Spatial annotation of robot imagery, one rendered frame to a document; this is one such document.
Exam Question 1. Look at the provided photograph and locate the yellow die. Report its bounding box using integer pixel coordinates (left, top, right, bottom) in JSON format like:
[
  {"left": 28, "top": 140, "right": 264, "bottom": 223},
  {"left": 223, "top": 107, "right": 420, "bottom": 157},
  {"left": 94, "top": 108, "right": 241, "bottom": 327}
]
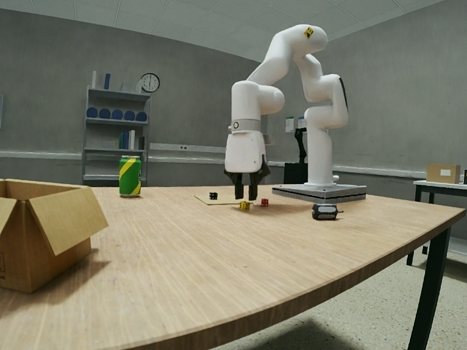
[{"left": 240, "top": 201, "right": 250, "bottom": 210}]

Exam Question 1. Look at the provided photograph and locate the beige square mat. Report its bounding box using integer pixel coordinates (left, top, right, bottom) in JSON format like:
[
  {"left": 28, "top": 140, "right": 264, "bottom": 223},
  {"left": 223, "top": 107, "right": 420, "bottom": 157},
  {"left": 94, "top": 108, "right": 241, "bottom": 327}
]
[{"left": 195, "top": 195, "right": 248, "bottom": 205}]

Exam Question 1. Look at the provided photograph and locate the brown cardboard box with flaps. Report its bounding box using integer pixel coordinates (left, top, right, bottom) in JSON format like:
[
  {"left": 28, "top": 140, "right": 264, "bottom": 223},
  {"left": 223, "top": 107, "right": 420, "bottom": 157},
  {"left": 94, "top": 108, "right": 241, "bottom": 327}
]
[{"left": 0, "top": 179, "right": 109, "bottom": 293}]

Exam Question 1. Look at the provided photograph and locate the green drink can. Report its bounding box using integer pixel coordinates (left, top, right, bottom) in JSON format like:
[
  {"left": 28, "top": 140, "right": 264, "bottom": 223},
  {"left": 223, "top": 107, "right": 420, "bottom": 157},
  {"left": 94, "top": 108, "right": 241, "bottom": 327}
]
[{"left": 119, "top": 156, "right": 141, "bottom": 198}]

